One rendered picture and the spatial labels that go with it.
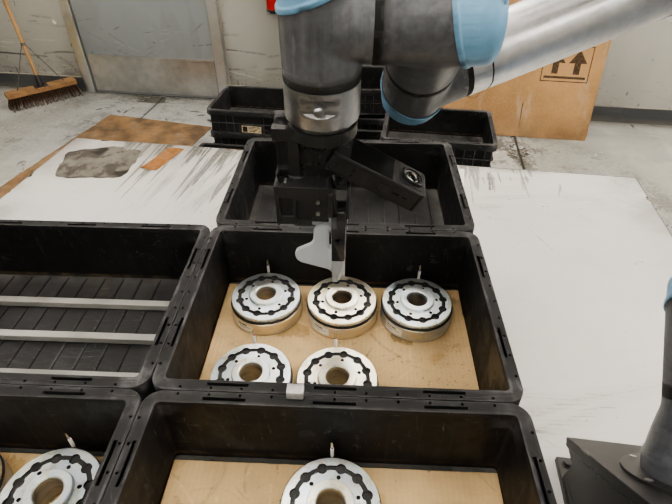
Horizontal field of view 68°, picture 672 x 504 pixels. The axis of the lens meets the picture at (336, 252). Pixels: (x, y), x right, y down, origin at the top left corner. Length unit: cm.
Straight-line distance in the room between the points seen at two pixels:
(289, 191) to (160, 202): 80
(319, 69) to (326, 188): 13
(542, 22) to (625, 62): 308
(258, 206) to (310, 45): 59
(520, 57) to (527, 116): 275
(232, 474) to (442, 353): 32
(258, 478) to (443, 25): 49
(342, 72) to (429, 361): 41
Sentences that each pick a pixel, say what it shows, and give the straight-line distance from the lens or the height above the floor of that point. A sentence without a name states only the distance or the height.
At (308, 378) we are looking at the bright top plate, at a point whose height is 86.
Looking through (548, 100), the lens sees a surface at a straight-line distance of 337.
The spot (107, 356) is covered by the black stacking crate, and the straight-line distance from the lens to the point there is 78.
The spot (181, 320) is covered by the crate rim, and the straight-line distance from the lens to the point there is 66.
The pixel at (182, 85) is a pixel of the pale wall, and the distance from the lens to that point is 387.
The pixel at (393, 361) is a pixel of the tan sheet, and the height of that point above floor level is 83.
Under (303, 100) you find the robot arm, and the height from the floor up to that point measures 120.
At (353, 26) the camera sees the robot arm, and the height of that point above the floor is 126.
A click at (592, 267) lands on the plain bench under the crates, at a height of 70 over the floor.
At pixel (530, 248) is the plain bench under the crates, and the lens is 117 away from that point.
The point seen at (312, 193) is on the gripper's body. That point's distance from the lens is 54.
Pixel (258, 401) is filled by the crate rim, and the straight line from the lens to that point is 55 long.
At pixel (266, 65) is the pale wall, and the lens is 363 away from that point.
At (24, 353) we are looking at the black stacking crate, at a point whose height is 83.
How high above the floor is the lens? 138
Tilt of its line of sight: 39 degrees down
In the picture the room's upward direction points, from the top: straight up
